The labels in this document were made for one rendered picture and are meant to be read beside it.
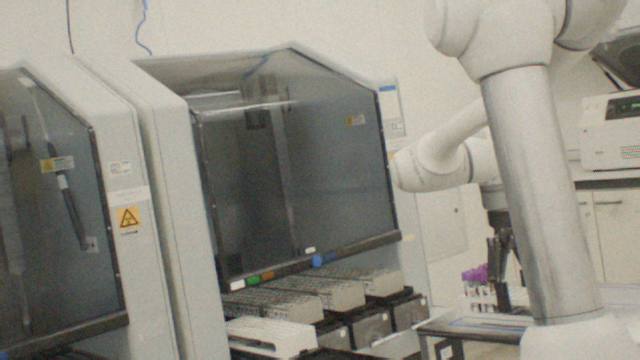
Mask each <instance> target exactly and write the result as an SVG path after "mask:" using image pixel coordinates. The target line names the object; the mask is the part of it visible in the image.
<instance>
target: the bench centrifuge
mask: <svg viewBox="0 0 640 360"><path fill-rule="evenodd" d="M588 54H589V55H590V56H591V57H593V58H592V61H595V62H596V63H597V66H598V67H600V68H601V69H602V70H603V71H604V74H605V75H606V76H607V78H608V79H609V80H610V82H611V83H612V84H613V85H615V87H616V88H617V89H618V90H620V91H615V92H609V93H607V94H601V95H598V96H595V97H589V98H583V99H582V112H581V116H580V119H579V122H578V124H577V134H578V141H579V149H580V156H581V164H582V168H583V169H584V170H593V172H597V171H603V169H613V168H631V167H640V27H639V28H634V29H629V30H624V31H619V32H615V33H609V34H605V36H604V37H603V38H602V40H601V41H600V42H599V43H597V44H596V45H595V47H593V48H592V49H591V51H590V52H589V53H588ZM597 61H598V62H600V63H601V64H602V66H603V67H605V68H606V69H607V70H608V71H610V72H611V73H612V74H614V75H616V76H617V77H618V78H619V79H620V80H622V82H623V83H624V84H625V85H628V86H629V87H633V89H626V90H623V87H620V85H619V84H618V83H617V82H616V80H615V79H614V77H612V76H611V75H610V74H609V73H608V72H607V71H605V70H604V69H603V68H602V66H601V64H600V63H598V62H597Z"/></svg>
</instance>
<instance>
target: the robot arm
mask: <svg viewBox="0 0 640 360"><path fill-rule="evenodd" d="M628 1H629V0H425V4H424V28H425V33H426V36H427V38H428V40H429V43H430V44H431V45H432V47H433V48H434V49H435V50H436V51H438V52H440V53H441V54H443V55H445V56H447V57H456V58H457V60H458V62H459V63H460V65H461V66H462V67H463V69H464V70H465V72H466V74H467V77H468V78H470V79H471V80H472V81H473V82H474V83H475V84H476V85H480V92H481V97H480V98H479V99H477V100H476V101H474V102H473V103H471V104H469V105H467V106H466V108H465V109H463V110H462V111H460V112H459V113H457V114H456V115H455V116H452V117H451V118H450V119H448V120H447V121H446V122H445V124H443V125H442V126H441V127H440V128H438V129H437V130H436V131H434V132H430V133H427V134H425V135H424V136H422V137H421V138H420V140H418V141H417V142H415V143H413V144H412V145H411V146H408V147H404V148H402V149H401V150H399V151H398V152H396V153H395V154H394V155H393V159H392V160H391V162H389V168H391V174H392V178H393V181H394V184H395V185H396V186H397V187H399V188H400V190H401V191H403V192H408V193H431V192H438V191H445V190H449V188H453V187H457V186H460V185H464V184H469V183H479V191H480V195H481V202H482V208H483V209H485V210H488V211H487V216H488V224H489V226H490V227H491V228H493V229H494V236H492V237H487V239H486V241H487V246H488V265H487V281H488V282H490V283H494V288H495V294H496V302H497V309H499V312H503V313H510V312H511V305H510V297H509V290H508V283H507V281H504V280H505V273H506V266H507V259H508V255H509V254H510V250H511V249H512V251H513V254H514V256H516V258H517V260H518V262H519V264H520V266H521V267H522V270H519V272H520V278H521V286H522V288H526V291H527V295H529V301H530V305H531V310H532V314H533V320H534V323H533V324H530V325H529V326H528V328H526V330H525V332H524V334H523V336H522V338H521V341H520V358H519V360H640V342H639V343H636V344H635V343H634V341H633V338H632V337H631V335H630V334H629V331H628V329H627V327H626V325H624V324H623V323H622V322H621V321H620V320H619V319H617V318H616V317H615V316H613V315H611V314H610V313H605V309H604V305H603V301H602V296H601V292H600V289H599V287H598V283H597V278H596V274H595V270H594V264H593V260H592V256H591V252H590V247H589V243H588V238H586V233H585V229H584V225H583V221H582V215H581V211H580V207H579V202H578V198H577V193H576V188H575V184H573V180H572V176H571V171H570V166H569V162H568V158H567V153H566V149H565V144H564V139H563V135H562V131H561V127H560V122H558V117H557V113H556V108H555V104H554V100H553V95H552V90H551V86H552V85H554V84H555V83H556V82H557V81H559V80H560V78H561V77H562V76H563V75H565V74H566V73H567V72H568V71H569V70H570V69H572V68H573V67H574V66H575V65H576V63H577V62H578V61H579V60H580V59H581V58H582V57H583V56H584V55H586V54H587V53H589V52H590V51H591V49H592V48H593V47H595V45H596V44H597V43H599V42H600V41H601V40H602V38H603V37H604V36H605V34H606V33H607V32H608V31H609V30H610V29H612V28H613V26H614V25H615V23H616V22H617V19H618V18H619V16H620V15H621V13H622V12H623V10H625V8H626V5H627V3H628ZM499 248H501V249H499Z"/></svg>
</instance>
